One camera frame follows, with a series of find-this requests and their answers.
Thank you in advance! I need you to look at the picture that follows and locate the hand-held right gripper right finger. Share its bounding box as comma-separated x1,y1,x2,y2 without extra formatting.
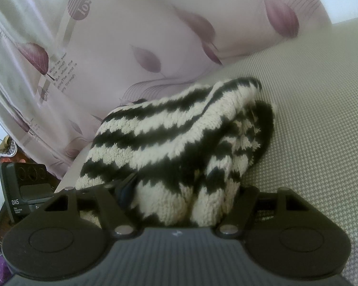
216,185,311,236

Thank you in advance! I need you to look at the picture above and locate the floral pink pillow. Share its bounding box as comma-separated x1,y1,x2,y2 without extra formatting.
0,0,332,182

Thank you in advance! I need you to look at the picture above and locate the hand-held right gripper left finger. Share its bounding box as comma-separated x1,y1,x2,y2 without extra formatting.
41,172,138,236

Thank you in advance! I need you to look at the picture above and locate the black and cream striped knit sweater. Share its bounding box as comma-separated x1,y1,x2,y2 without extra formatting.
74,77,276,227

